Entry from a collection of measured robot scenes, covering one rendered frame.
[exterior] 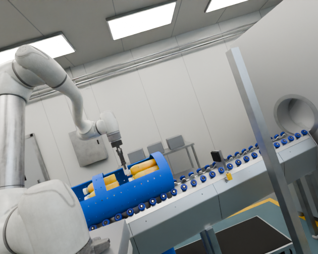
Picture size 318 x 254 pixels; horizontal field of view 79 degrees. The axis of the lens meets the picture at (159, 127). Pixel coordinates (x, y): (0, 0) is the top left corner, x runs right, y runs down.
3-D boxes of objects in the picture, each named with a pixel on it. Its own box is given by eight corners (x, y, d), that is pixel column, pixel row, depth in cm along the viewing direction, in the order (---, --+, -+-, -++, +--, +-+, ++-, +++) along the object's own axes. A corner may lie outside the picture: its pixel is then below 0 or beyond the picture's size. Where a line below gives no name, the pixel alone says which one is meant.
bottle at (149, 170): (157, 170, 134) (132, 180, 129) (156, 163, 130) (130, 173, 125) (161, 177, 128) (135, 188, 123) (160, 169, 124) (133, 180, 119)
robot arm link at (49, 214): (70, 263, 51) (45, 186, 51) (16, 275, 54) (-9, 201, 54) (99, 228, 67) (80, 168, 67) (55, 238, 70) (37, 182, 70)
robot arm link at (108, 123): (122, 129, 134) (106, 135, 136) (115, 108, 134) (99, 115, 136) (116, 130, 123) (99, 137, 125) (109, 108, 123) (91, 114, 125)
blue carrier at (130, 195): (179, 191, 120) (162, 148, 123) (25, 262, 96) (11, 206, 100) (168, 187, 147) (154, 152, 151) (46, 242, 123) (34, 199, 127)
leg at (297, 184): (322, 237, 169) (298, 170, 169) (317, 240, 167) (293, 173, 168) (315, 234, 174) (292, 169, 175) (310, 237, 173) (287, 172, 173)
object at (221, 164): (227, 169, 142) (220, 149, 142) (223, 171, 141) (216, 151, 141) (220, 168, 151) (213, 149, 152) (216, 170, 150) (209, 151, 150)
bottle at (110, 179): (116, 183, 130) (89, 194, 125) (113, 173, 130) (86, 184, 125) (117, 185, 124) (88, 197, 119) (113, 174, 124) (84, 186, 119)
